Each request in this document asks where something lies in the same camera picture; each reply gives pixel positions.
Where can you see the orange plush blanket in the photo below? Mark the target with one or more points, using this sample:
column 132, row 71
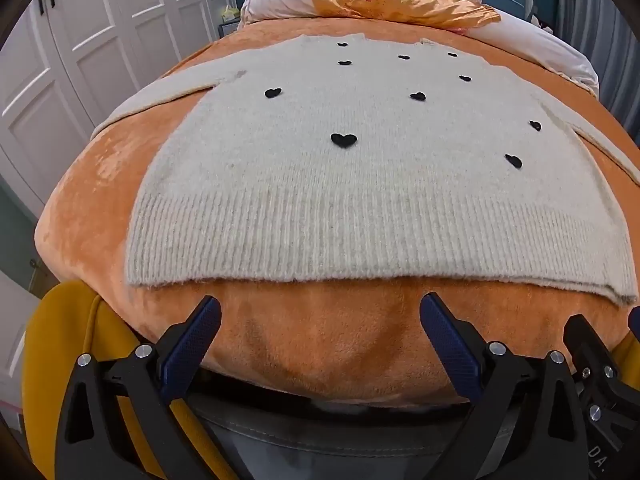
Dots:
column 300, row 340

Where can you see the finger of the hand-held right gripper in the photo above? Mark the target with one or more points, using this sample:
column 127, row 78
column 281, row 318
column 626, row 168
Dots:
column 595, row 345

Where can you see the cream sweater with black hearts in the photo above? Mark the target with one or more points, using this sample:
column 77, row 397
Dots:
column 350, row 200

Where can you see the yellow tissue box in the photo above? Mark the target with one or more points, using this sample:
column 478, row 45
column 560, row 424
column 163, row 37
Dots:
column 230, row 14

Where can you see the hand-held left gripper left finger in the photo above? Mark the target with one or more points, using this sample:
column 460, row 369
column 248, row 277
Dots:
column 192, row 342

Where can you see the grey bed frame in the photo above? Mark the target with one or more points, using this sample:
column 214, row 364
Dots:
column 325, row 440

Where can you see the dark nightstand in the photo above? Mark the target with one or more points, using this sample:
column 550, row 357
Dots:
column 227, row 30

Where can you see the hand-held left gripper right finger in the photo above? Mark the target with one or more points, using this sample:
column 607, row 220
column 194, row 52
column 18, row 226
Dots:
column 450, row 342

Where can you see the white panelled wardrobe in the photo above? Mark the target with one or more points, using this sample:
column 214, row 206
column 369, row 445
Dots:
column 100, row 35

